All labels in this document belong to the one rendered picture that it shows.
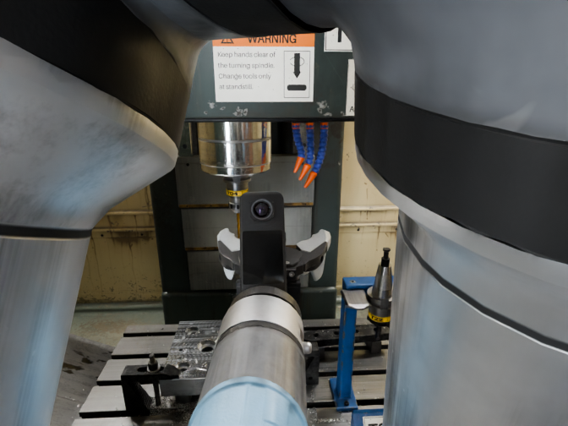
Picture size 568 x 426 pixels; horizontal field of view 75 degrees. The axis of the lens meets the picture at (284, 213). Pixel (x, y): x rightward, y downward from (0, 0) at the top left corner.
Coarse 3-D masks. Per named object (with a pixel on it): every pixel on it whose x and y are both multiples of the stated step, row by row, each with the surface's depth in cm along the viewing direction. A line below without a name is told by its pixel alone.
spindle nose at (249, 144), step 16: (208, 128) 74; (224, 128) 73; (240, 128) 73; (256, 128) 74; (208, 144) 75; (224, 144) 74; (240, 144) 74; (256, 144) 75; (208, 160) 76; (224, 160) 75; (240, 160) 75; (256, 160) 76
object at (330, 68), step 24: (336, 72) 58; (192, 96) 58; (336, 96) 60; (192, 120) 60; (216, 120) 60; (240, 120) 61; (264, 120) 61; (288, 120) 61; (312, 120) 61; (336, 120) 61
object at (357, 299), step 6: (342, 294) 80; (348, 294) 80; (354, 294) 80; (360, 294) 80; (348, 300) 77; (354, 300) 77; (360, 300) 77; (366, 300) 77; (348, 306) 76; (354, 306) 75; (360, 306) 76; (366, 306) 76
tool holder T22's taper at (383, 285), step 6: (390, 264) 76; (378, 270) 76; (384, 270) 75; (390, 270) 75; (378, 276) 76; (384, 276) 75; (390, 276) 76; (378, 282) 76; (384, 282) 75; (390, 282) 76; (372, 288) 78; (378, 288) 76; (384, 288) 76; (390, 288) 76; (378, 294) 76; (384, 294) 76; (390, 294) 76
